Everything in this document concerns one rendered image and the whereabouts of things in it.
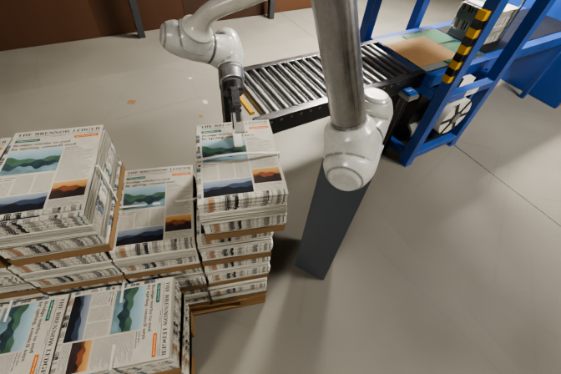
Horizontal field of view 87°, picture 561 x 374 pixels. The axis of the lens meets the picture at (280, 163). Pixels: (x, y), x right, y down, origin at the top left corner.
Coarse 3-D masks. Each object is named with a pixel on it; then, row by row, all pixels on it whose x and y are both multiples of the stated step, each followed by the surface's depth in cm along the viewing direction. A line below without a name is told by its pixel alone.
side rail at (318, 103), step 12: (420, 72) 207; (372, 84) 191; (384, 84) 192; (396, 84) 198; (408, 84) 206; (420, 84) 214; (288, 108) 167; (300, 108) 168; (312, 108) 171; (324, 108) 176; (276, 120) 163; (288, 120) 168; (300, 120) 173; (312, 120) 179; (276, 132) 169
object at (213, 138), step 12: (252, 120) 116; (264, 120) 117; (204, 132) 110; (216, 132) 110; (228, 132) 111; (252, 132) 111; (264, 132) 112; (204, 144) 105; (216, 144) 106; (228, 144) 106; (252, 144) 107; (264, 144) 108
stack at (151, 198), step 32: (128, 192) 117; (160, 192) 118; (192, 192) 119; (128, 224) 107; (160, 224) 108; (192, 224) 110; (96, 256) 100; (128, 256) 104; (160, 256) 107; (192, 256) 113; (224, 256) 119; (0, 288) 102; (32, 288) 107; (224, 288) 143; (256, 288) 152
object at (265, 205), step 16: (272, 160) 103; (208, 176) 96; (224, 176) 96; (240, 176) 97; (256, 176) 97; (272, 176) 97; (208, 192) 91; (224, 192) 92; (240, 192) 92; (256, 192) 92; (272, 192) 93; (208, 208) 91; (224, 208) 92; (240, 208) 94; (256, 208) 95; (272, 208) 97; (208, 224) 96; (224, 224) 98; (240, 224) 100; (256, 224) 102; (272, 224) 104
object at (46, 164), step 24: (24, 144) 98; (48, 144) 99; (72, 144) 100; (96, 144) 100; (0, 168) 91; (24, 168) 92; (48, 168) 92; (72, 168) 93; (0, 192) 85; (24, 192) 86; (48, 192) 86; (72, 192) 87; (0, 216) 80; (24, 216) 81
